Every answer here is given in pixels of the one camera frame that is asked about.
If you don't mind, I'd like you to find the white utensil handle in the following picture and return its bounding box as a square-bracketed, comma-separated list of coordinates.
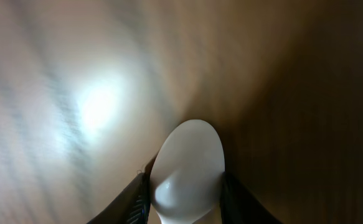
[149, 119, 225, 223]

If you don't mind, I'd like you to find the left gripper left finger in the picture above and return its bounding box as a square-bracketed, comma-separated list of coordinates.
[88, 172, 151, 224]

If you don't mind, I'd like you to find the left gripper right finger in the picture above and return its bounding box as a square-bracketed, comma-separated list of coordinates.
[220, 172, 281, 224]

